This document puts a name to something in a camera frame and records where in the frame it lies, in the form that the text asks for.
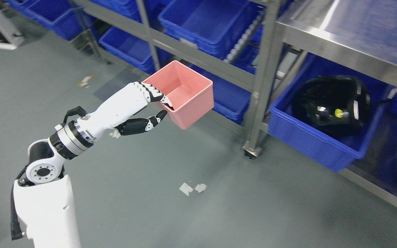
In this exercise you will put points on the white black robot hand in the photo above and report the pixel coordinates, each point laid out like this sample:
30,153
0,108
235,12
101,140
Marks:
115,113

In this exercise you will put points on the pink plastic storage box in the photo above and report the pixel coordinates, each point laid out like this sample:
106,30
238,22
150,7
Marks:
191,93

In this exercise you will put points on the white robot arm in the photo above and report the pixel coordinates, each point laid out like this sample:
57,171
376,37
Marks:
41,202

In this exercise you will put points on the blue shelf bin left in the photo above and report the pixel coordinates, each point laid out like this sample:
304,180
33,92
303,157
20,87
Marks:
129,48

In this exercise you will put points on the blue shelf bin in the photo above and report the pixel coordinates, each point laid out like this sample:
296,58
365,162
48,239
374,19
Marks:
230,100
211,26
129,48

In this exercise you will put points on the blue shelf bin lower centre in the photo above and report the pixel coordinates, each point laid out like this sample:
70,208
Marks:
230,100

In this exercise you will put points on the stainless steel shelf rack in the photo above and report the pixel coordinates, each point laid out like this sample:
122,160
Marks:
171,41

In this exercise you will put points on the blue bin with helmet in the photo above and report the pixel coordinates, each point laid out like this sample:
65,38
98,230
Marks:
335,153

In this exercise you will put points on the black helmet device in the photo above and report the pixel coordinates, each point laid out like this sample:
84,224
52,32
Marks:
335,105

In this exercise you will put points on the stainless steel cart table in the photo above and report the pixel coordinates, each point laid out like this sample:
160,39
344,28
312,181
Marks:
358,34

